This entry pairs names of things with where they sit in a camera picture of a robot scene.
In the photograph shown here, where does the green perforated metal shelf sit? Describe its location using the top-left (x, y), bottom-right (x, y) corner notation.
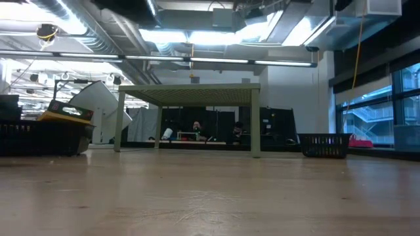
top-left (114, 83), bottom-right (262, 159)

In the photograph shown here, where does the black plastic mesh basket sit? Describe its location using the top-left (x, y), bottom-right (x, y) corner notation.
top-left (0, 119), bottom-right (96, 157)
top-left (297, 132), bottom-right (352, 160)

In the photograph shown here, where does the yellow crayon box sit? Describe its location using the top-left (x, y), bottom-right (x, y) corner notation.
top-left (37, 99), bottom-right (95, 126)

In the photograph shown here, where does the black partition screen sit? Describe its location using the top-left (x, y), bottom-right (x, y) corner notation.
top-left (160, 106), bottom-right (236, 142)
top-left (238, 107), bottom-right (299, 145)

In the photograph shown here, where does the person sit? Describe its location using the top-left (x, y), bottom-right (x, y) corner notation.
top-left (189, 120), bottom-right (207, 140)
top-left (232, 121), bottom-right (246, 142)

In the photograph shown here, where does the long LED light bar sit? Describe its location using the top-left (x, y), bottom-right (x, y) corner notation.
top-left (0, 49), bottom-right (318, 69)

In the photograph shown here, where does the grey cloth cover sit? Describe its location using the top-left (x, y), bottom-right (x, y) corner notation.
top-left (127, 107), bottom-right (162, 142)

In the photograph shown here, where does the red storage box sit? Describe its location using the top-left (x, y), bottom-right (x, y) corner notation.
top-left (348, 133), bottom-right (374, 149)

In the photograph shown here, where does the black light stand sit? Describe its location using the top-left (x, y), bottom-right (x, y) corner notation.
top-left (51, 78), bottom-right (99, 123)

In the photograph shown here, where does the black monitor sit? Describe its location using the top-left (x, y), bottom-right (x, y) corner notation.
top-left (0, 94), bottom-right (21, 121)

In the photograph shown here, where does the white frame box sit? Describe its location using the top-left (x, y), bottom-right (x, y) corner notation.
top-left (177, 131), bottom-right (200, 141)

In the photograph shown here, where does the black aluminium rig frame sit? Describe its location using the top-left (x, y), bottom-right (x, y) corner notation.
top-left (94, 140), bottom-right (420, 162)

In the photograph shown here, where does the yellow hanging cable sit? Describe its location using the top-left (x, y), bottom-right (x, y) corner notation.
top-left (341, 0), bottom-right (367, 132)

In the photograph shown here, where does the black yellow cable reel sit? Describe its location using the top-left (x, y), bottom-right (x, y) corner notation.
top-left (35, 23), bottom-right (60, 43)

